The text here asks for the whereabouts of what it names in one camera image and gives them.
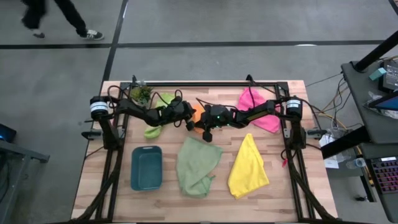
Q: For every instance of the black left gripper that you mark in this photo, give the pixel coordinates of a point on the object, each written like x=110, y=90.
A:
x=180, y=112

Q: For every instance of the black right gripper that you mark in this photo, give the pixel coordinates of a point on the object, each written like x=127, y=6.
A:
x=217, y=118

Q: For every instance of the orange microfiber towel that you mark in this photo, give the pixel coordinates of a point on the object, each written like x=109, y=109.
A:
x=197, y=113

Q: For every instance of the pale green teal-edged towel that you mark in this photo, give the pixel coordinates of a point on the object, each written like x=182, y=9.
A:
x=196, y=168

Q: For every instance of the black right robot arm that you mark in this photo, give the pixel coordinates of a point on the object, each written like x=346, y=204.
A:
x=258, y=113

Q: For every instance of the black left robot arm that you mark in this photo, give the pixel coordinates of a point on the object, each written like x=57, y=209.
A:
x=133, y=109

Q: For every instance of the lime green microfiber towel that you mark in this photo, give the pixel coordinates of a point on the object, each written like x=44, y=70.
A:
x=152, y=132

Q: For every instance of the pink microfiber towel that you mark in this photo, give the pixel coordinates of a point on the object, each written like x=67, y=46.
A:
x=267, y=123

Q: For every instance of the yellow microfiber towel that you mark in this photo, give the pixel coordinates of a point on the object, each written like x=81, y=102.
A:
x=247, y=168

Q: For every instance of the small potted plant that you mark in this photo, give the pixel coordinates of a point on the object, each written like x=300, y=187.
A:
x=141, y=93

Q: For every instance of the teal plastic bin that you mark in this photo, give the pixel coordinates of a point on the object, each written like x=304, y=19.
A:
x=146, y=168

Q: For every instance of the white papers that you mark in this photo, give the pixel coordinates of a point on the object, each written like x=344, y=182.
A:
x=331, y=161

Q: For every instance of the black side desk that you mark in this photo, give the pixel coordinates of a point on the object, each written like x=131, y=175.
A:
x=360, y=102

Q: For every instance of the person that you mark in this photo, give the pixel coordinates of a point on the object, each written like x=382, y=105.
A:
x=71, y=15

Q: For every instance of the clear water bottle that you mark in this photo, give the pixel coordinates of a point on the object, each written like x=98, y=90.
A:
x=357, y=163

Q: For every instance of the small teal box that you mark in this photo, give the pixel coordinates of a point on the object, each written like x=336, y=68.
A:
x=377, y=74

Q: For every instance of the grey metal stand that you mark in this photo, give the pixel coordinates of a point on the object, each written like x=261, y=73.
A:
x=18, y=151

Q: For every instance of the black slanted pole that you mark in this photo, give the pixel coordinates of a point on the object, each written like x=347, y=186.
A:
x=377, y=51

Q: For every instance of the black device with blue light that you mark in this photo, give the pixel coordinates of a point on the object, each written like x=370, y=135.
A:
x=6, y=133

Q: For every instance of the backlit black keyboard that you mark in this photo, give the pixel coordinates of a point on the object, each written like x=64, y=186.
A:
x=387, y=174

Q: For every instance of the black tablet device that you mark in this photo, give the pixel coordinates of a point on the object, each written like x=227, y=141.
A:
x=391, y=76

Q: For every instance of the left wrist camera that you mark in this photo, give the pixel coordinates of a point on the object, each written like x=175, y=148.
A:
x=190, y=125

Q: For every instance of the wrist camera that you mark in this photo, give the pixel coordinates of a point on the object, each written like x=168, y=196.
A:
x=190, y=125
x=207, y=136

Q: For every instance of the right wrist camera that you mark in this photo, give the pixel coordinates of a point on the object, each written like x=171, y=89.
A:
x=207, y=136

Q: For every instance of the black aluminium table frame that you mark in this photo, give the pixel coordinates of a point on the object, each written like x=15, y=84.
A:
x=202, y=84

